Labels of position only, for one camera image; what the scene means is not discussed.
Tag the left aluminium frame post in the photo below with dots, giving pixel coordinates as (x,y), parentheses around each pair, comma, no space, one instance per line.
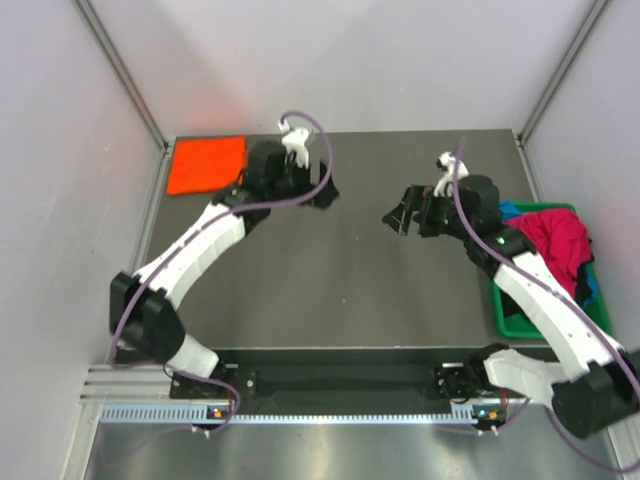
(108,48)

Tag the magenta t shirt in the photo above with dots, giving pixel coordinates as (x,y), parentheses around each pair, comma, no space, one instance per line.
(562,240)

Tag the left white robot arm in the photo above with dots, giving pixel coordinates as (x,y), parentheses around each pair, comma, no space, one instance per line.
(143,306)

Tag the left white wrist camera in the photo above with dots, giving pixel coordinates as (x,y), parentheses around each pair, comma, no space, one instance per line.
(295,141)

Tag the right aluminium frame post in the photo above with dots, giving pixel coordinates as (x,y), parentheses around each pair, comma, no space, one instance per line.
(579,39)

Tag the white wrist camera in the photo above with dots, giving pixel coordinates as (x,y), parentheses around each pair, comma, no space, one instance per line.
(295,141)
(446,164)

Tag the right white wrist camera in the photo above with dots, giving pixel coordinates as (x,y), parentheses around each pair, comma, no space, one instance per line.
(446,164)

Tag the black t shirt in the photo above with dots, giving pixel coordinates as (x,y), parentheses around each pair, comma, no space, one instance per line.
(587,289)

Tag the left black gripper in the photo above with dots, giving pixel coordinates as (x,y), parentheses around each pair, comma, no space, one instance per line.
(302,172)

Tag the orange t shirt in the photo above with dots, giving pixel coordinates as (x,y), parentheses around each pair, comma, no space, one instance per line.
(204,165)

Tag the aluminium frame post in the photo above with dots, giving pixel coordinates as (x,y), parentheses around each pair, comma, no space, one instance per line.
(579,39)
(108,48)

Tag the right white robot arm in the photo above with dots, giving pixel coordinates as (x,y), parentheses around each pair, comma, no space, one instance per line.
(593,382)

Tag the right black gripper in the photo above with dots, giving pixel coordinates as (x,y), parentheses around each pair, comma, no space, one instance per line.
(417,198)

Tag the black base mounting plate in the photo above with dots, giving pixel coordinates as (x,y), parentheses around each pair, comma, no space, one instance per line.
(263,381)

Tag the blue t shirt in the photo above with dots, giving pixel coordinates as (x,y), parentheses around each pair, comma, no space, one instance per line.
(509,210)

